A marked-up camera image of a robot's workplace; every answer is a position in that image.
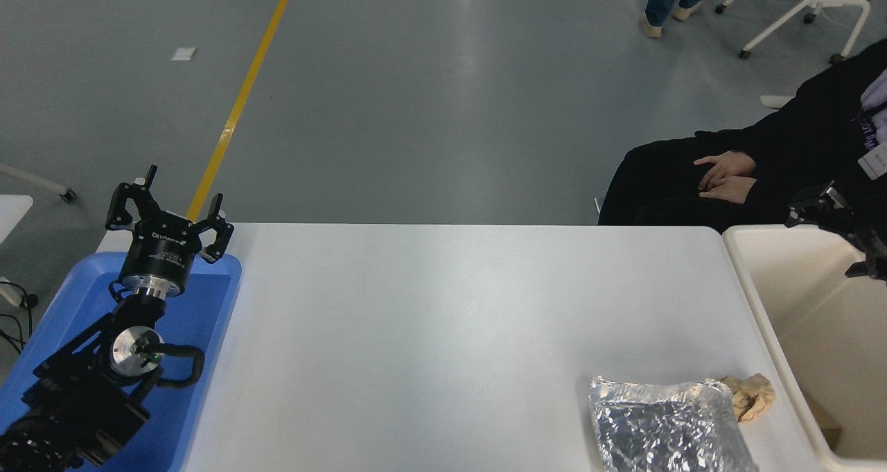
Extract white side table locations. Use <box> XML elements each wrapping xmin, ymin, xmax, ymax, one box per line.
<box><xmin>0</xmin><ymin>195</ymin><xmax>34</xmax><ymax>245</ymax></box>

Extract blue plastic tray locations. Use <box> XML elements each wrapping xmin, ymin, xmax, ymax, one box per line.
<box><xmin>0</xmin><ymin>252</ymin><xmax>243</xmax><ymax>472</ymax></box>

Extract crumpled tan paper ball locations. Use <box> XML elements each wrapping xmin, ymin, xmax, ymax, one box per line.
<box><xmin>719</xmin><ymin>373</ymin><xmax>775</xmax><ymax>423</ymax></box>

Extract white leg with caster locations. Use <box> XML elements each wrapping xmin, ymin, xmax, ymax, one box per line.
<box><xmin>0</xmin><ymin>165</ymin><xmax>77</xmax><ymax>204</ymax></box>

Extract large pale plastic bin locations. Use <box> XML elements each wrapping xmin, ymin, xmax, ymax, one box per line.
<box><xmin>722</xmin><ymin>224</ymin><xmax>887</xmax><ymax>472</ymax></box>

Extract brown cardboard piece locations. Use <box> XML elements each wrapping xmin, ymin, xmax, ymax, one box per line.
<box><xmin>805</xmin><ymin>389</ymin><xmax>843</xmax><ymax>451</ymax></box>

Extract black cables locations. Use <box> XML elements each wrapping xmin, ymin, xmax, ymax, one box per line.
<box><xmin>0</xmin><ymin>281</ymin><xmax>37</xmax><ymax>356</ymax></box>

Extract seated person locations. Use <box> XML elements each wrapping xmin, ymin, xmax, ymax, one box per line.
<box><xmin>597</xmin><ymin>39</ymin><xmax>887</xmax><ymax>227</ymax></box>

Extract crumpled silver foil tray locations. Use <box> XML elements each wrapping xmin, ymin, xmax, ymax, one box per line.
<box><xmin>588</xmin><ymin>375</ymin><xmax>759</xmax><ymax>472</ymax></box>

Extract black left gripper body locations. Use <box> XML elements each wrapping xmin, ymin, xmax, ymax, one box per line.
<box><xmin>119</xmin><ymin>217</ymin><xmax>203</xmax><ymax>287</ymax></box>

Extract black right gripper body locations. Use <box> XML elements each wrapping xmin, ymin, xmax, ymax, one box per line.
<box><xmin>858</xmin><ymin>205</ymin><xmax>887</xmax><ymax>254</ymax></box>

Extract person's left hand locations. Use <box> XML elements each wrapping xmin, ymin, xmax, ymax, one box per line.
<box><xmin>699</xmin><ymin>177</ymin><xmax>757</xmax><ymax>204</ymax></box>

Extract person's right hand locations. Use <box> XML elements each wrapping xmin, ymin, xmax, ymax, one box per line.
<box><xmin>693</xmin><ymin>151</ymin><xmax>757</xmax><ymax>192</ymax></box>

